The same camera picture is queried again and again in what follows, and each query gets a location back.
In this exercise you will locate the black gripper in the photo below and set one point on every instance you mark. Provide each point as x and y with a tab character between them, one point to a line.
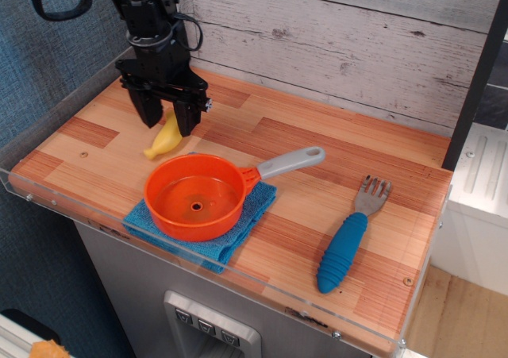
161	71

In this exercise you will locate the yellow toy banana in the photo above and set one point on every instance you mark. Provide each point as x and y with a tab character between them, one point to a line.
166	139

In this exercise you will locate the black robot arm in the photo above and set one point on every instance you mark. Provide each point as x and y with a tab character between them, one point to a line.
158	19

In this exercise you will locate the blue folded cloth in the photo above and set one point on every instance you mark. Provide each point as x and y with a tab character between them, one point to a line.
213	254

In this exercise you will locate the grey toy fridge cabinet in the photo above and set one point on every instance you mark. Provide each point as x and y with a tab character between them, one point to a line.
136	281

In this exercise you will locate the silver dispenser button panel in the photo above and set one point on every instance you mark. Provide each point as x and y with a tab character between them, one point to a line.
199	331

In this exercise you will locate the orange sponge item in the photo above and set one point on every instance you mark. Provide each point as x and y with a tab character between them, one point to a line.
48	349

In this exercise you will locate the white ribbed appliance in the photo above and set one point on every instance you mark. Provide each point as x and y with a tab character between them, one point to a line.
471	240

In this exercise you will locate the orange pot with grey handle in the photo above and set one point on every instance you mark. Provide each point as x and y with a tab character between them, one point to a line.
200	197

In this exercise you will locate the clear acrylic guard rail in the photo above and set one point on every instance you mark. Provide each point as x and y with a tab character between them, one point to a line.
385	117

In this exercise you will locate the fork with blue handle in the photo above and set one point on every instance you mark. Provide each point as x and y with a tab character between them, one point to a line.
337	259

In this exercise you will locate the black right upright post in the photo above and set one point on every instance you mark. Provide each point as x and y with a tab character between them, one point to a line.
479	81

